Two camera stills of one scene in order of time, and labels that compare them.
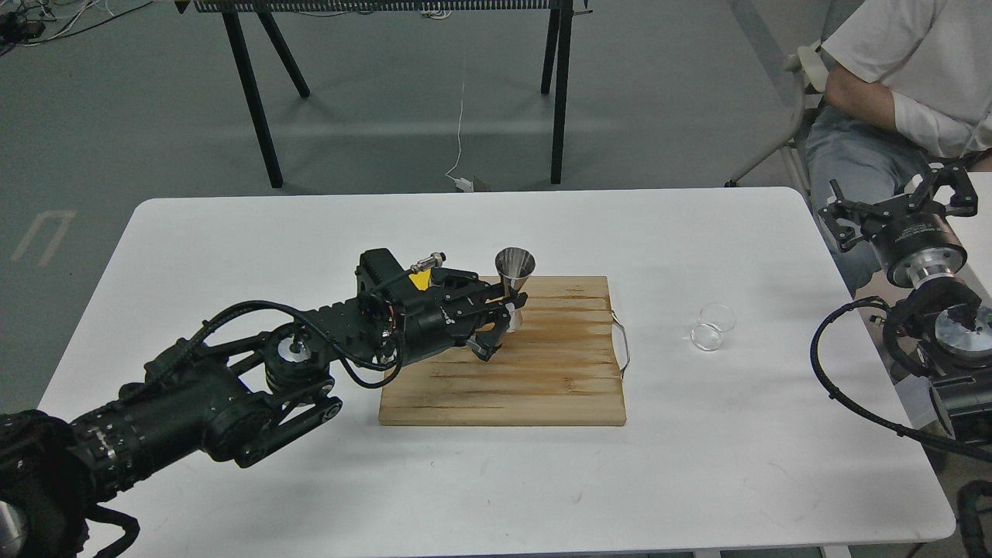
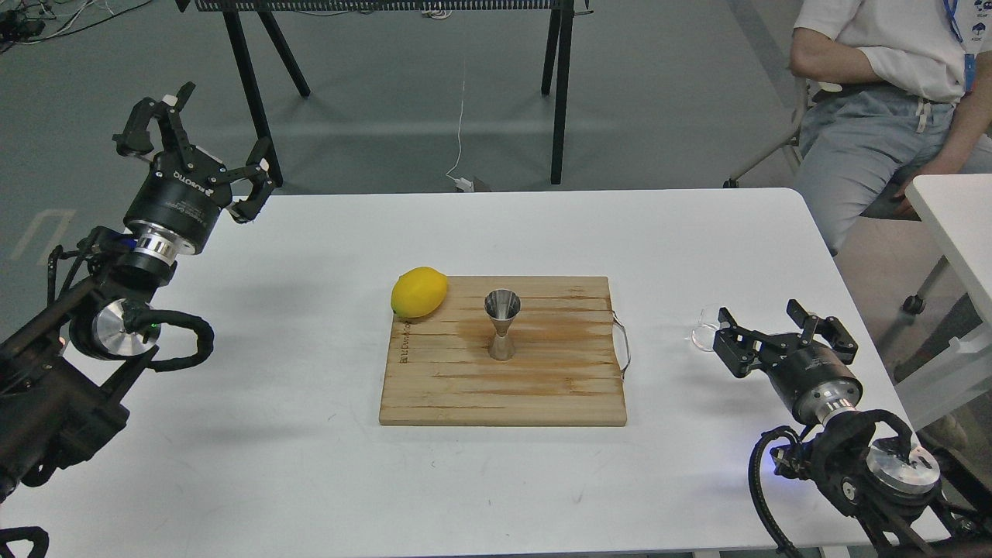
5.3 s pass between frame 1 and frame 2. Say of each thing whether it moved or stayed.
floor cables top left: stayed
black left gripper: moved
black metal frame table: stayed
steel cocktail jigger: moved
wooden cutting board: stayed
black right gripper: moved
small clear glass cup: stayed
